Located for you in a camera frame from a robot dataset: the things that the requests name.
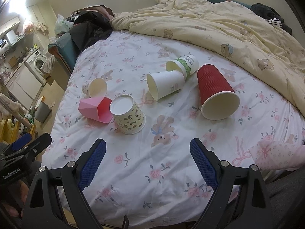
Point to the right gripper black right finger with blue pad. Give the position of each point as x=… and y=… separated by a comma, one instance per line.
x=240, y=198

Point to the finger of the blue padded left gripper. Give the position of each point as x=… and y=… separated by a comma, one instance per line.
x=24, y=145

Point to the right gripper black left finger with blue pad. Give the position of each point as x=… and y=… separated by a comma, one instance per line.
x=43, y=208

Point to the yellow cartoon paper cup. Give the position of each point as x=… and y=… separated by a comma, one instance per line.
x=127, y=114

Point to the pink red faceted cup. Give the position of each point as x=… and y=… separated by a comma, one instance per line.
x=97, y=108

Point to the small pink patterned cup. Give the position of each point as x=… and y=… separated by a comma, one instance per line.
x=95, y=88

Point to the red ripple paper cup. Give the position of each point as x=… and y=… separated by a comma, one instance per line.
x=218, y=99

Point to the plain white paper cup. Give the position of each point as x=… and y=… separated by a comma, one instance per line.
x=164, y=83

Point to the green white paper cup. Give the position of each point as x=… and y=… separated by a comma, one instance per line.
x=187, y=65

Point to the yellow wooden rack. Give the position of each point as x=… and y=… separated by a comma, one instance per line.
x=13, y=129

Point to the grey waste bin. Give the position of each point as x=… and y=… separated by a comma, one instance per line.
x=42, y=112

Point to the pink bow pillow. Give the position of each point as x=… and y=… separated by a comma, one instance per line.
x=273, y=155

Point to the white washing machine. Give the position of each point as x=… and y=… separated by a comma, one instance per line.
x=34, y=62

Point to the white floral bed sheet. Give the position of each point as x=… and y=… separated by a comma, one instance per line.
x=150, y=177

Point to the black clothes pile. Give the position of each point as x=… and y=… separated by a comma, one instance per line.
x=90, y=25

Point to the cream bear print duvet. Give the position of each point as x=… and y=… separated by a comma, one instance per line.
x=233, y=31

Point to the teal bed frame corner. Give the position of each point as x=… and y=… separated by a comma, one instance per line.
x=65, y=51

